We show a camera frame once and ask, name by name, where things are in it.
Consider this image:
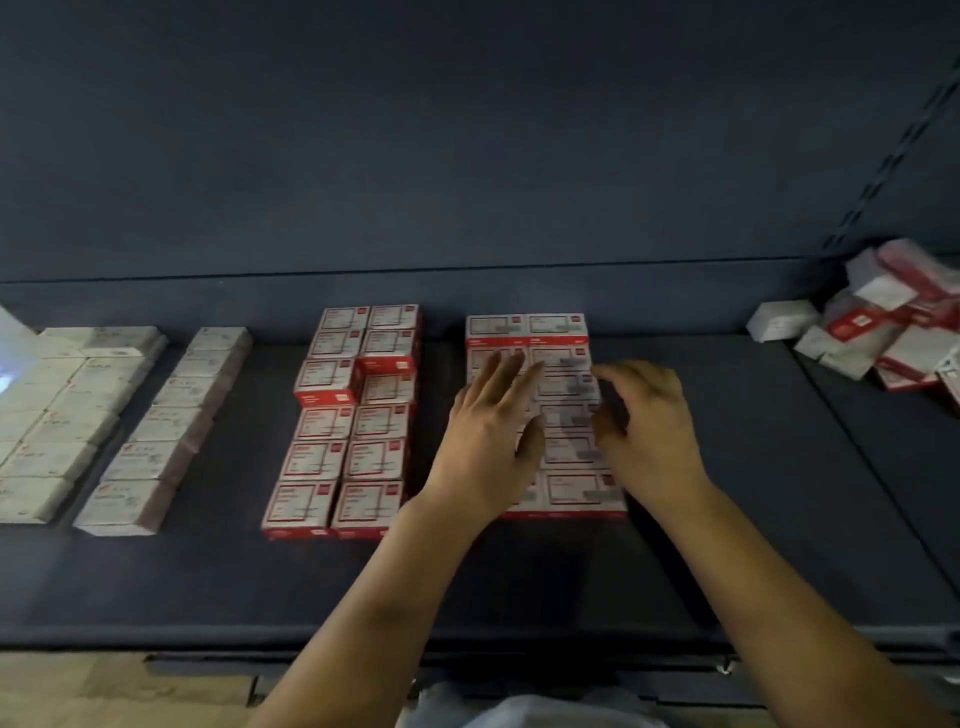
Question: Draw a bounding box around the person's right hand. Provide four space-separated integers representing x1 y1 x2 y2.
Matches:
589 360 714 519

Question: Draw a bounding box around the person's right forearm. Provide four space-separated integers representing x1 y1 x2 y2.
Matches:
645 480 954 728

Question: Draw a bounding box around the dark metal shelf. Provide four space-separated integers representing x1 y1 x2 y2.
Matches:
0 0 960 707

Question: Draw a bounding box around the person's grey clothing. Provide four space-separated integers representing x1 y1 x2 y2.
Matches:
405 682 669 728

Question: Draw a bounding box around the person's left forearm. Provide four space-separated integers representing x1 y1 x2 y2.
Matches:
247 502 497 728

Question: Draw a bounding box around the person's left hand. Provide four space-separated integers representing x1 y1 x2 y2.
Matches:
420 349 549 530

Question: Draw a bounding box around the pile of red white boxes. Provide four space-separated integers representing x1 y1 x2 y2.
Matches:
795 237 960 407

